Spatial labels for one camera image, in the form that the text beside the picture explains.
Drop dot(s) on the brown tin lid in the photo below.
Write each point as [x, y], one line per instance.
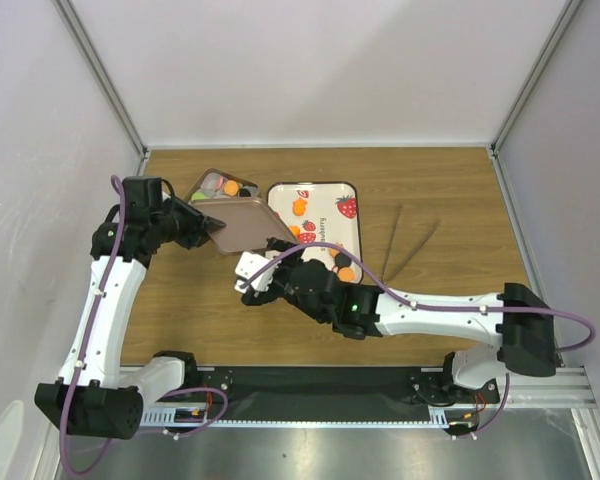
[249, 224]

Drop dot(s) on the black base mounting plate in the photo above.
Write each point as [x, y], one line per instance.
[339, 394]

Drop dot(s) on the orange star cookie top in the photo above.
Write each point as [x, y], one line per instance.
[299, 207]

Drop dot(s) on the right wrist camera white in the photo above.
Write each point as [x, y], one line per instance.
[248, 265]

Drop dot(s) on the orange waffle round cookie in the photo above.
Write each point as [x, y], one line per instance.
[231, 188]

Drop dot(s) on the silver metal tongs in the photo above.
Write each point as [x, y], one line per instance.
[410, 231]

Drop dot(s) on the brown cookie tin box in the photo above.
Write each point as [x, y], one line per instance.
[214, 189]

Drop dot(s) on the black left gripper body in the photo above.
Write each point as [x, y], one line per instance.
[180, 226]

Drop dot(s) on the white strawberry print tray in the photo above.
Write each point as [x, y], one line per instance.
[331, 215]

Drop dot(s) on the green macaron cookie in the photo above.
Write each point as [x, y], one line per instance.
[198, 196]

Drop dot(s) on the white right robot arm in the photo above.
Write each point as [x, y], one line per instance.
[512, 330]

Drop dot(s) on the orange cookie bottom right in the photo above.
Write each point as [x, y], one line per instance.
[346, 274]

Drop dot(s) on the aluminium frame rail front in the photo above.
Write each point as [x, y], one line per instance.
[568, 389]

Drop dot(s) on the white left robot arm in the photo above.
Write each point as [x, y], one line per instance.
[90, 397]

